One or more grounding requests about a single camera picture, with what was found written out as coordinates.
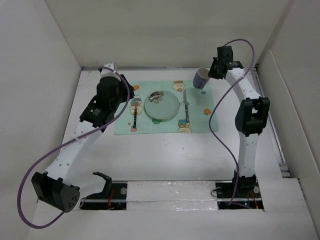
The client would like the green cartoon print placemat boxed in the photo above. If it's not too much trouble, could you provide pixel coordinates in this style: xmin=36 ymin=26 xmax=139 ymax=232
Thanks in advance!
xmin=114 ymin=80 xmax=219 ymax=136

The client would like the steel table knife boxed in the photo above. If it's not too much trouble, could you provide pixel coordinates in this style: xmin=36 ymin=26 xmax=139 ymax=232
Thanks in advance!
xmin=183 ymin=89 xmax=190 ymax=123

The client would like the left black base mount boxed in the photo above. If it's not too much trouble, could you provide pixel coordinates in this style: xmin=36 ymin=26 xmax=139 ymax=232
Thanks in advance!
xmin=79 ymin=171 xmax=128 ymax=211

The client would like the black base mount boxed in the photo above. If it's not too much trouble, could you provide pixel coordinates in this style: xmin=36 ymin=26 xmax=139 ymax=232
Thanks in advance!
xmin=79 ymin=171 xmax=128 ymax=211
xmin=210 ymin=173 xmax=264 ymax=210

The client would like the purple ceramic mug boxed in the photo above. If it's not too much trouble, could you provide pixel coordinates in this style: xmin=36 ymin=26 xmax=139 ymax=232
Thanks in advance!
xmin=193 ymin=67 xmax=210 ymax=90

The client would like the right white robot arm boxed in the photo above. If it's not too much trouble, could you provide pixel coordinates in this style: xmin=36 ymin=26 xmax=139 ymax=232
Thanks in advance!
xmin=208 ymin=45 xmax=270 ymax=197

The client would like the green floral plate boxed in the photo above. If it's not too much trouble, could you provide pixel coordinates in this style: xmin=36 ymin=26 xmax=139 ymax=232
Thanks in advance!
xmin=144 ymin=90 xmax=180 ymax=120

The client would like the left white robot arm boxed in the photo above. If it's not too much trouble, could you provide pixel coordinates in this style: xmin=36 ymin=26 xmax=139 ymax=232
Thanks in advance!
xmin=31 ymin=61 xmax=134 ymax=213

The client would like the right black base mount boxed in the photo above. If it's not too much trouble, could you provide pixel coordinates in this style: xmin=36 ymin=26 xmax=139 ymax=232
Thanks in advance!
xmin=210 ymin=173 xmax=264 ymax=210

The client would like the steel fork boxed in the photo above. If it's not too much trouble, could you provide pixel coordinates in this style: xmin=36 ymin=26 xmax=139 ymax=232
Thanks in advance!
xmin=131 ymin=96 xmax=139 ymax=132

